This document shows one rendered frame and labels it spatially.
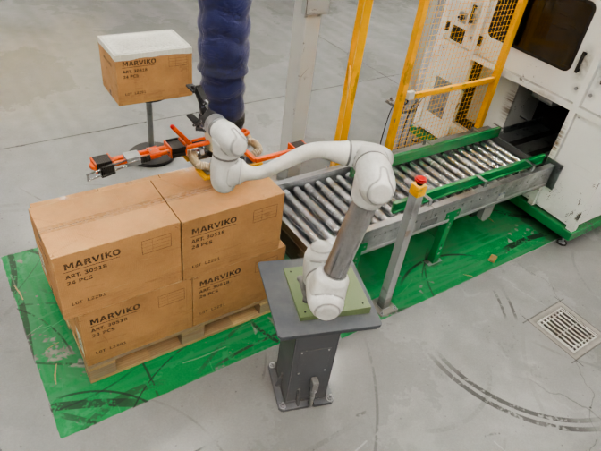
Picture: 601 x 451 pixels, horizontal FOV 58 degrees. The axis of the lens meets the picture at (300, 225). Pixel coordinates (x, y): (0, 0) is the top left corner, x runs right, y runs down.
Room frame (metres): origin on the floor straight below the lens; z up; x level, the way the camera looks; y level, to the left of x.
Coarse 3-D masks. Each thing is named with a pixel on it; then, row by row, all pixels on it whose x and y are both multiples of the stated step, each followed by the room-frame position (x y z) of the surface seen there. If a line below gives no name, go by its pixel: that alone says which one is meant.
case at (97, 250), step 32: (96, 192) 2.16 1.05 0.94; (128, 192) 2.20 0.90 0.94; (32, 224) 1.93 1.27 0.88; (64, 224) 1.89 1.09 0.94; (96, 224) 1.92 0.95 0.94; (128, 224) 1.96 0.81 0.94; (160, 224) 1.99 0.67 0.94; (64, 256) 1.69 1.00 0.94; (96, 256) 1.77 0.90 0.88; (128, 256) 1.86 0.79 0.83; (160, 256) 1.96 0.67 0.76; (64, 288) 1.67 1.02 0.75; (96, 288) 1.76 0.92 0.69; (128, 288) 1.85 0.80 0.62
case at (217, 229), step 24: (168, 192) 2.25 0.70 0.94; (192, 192) 2.28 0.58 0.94; (216, 192) 2.31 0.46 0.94; (240, 192) 2.34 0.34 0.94; (264, 192) 2.38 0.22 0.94; (192, 216) 2.09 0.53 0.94; (216, 216) 2.15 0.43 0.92; (240, 216) 2.23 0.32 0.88; (264, 216) 2.33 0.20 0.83; (192, 240) 2.06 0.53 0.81; (216, 240) 2.15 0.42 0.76; (240, 240) 2.24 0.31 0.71; (264, 240) 2.34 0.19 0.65; (192, 264) 2.06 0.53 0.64; (216, 264) 2.15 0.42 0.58
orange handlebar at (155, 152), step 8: (192, 144) 2.26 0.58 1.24; (200, 144) 2.28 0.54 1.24; (208, 144) 2.31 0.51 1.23; (144, 152) 2.14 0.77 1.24; (152, 152) 2.14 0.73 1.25; (160, 152) 2.16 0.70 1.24; (168, 152) 2.18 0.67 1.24; (248, 152) 2.26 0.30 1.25; (280, 152) 2.31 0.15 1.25; (120, 160) 2.04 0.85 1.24; (256, 160) 2.21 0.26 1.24; (264, 160) 2.24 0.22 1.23
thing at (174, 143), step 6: (174, 138) 2.27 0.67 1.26; (180, 138) 2.27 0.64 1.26; (168, 144) 2.20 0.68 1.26; (174, 144) 2.23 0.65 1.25; (180, 144) 2.24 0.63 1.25; (186, 144) 2.23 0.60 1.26; (174, 150) 2.18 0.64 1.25; (180, 150) 2.20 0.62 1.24; (186, 150) 2.22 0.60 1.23; (174, 156) 2.18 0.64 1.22; (180, 156) 2.19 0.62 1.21
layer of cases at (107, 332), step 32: (256, 256) 2.31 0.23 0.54; (160, 288) 1.96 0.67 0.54; (192, 288) 2.07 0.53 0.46; (224, 288) 2.19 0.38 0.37; (256, 288) 2.32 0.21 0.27; (96, 320) 1.74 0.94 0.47; (128, 320) 1.84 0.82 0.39; (160, 320) 1.95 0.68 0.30; (192, 320) 2.07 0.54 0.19; (96, 352) 1.73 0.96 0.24
